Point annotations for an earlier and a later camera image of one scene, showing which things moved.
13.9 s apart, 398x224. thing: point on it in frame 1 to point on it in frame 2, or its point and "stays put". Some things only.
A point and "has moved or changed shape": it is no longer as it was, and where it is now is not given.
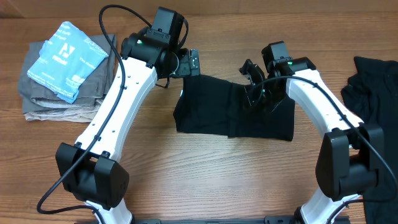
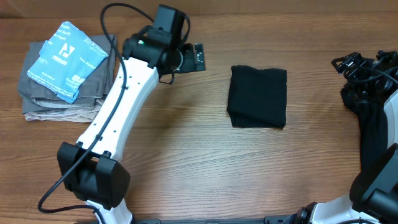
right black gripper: (252, 99) to (360, 63)
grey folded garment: (35, 96) stays put
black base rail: (283, 219) stays put
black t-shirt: (214, 106) has moved or changed shape
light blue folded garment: (64, 61) stays put
